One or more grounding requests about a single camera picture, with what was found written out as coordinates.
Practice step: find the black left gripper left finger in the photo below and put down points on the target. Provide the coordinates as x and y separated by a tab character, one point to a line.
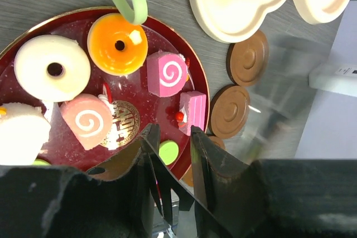
117	198

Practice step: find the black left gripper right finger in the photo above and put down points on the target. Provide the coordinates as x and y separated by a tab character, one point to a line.
274	197

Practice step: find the metal serving tongs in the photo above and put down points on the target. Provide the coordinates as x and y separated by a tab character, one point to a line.
182	223

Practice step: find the salmon pink swirl roll cake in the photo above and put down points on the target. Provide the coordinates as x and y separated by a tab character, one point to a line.
89	117

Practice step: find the pink layered cake slice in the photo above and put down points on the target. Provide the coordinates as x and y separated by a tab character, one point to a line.
193	107

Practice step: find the white cream cake slice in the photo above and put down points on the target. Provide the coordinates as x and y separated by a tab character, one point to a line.
24	130

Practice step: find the magenta swirl roll cake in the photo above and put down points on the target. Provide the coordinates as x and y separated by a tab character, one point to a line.
167	73

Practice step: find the small green macaron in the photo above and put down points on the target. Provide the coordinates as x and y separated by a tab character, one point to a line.
168	151

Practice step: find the large green macaron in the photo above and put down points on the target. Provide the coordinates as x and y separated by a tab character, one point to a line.
41	162

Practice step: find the brown wooden coaster bottom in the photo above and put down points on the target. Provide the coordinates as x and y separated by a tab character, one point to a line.
217	141

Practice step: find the brown wooden coaster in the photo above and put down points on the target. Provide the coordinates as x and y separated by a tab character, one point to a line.
229	111
246	61
217	141

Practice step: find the red round lacquer tray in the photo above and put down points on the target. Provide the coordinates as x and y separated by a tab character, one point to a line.
135	106

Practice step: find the brown wooden coaster middle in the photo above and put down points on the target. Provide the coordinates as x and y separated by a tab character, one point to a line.
229	111

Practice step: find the white frosted donut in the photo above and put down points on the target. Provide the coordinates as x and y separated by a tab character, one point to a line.
52	68

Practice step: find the brown wooden coaster top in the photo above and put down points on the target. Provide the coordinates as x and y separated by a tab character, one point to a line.
246	61

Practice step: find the orange glazed donut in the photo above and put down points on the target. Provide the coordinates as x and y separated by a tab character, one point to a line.
116	46

